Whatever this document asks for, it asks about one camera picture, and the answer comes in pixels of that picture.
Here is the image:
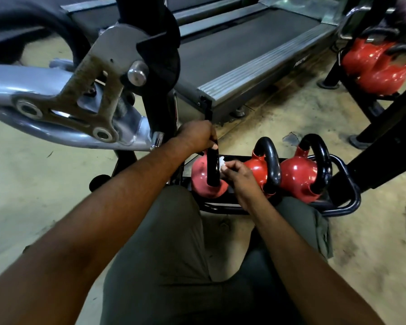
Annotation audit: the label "person's left forearm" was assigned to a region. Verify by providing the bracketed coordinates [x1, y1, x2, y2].
[0, 135, 187, 325]

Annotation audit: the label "tall black weight rack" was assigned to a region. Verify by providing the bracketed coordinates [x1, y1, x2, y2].
[316, 0, 406, 194]

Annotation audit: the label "low black kettlebell rack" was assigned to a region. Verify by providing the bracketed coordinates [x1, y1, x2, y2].
[169, 153, 362, 218]

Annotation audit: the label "person's left hand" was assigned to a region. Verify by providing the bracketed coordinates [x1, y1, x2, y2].
[173, 120, 220, 153]

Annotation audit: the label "person's right hand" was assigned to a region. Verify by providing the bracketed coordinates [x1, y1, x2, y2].
[221, 160, 270, 211]

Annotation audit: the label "person's right forearm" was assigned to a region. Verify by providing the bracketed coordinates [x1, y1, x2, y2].
[241, 194, 387, 325]

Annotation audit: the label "grey treadmill with black belt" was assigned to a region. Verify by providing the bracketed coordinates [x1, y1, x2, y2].
[172, 0, 346, 125]
[60, 0, 245, 35]

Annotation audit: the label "silver and black exercise machine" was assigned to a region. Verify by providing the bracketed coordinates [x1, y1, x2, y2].
[0, 0, 182, 194]

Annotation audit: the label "faded red kettlebell black handle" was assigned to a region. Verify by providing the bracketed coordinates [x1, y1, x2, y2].
[191, 140, 230, 199]

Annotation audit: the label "person's grey-green trousers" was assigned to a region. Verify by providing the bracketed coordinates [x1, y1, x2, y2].
[99, 185, 334, 325]

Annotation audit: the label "small red kettlebell black handle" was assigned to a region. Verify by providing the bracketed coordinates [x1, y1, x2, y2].
[244, 137, 281, 199]

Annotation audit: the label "large red kettlebell black handle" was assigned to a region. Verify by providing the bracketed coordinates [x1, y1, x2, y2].
[279, 133, 333, 204]

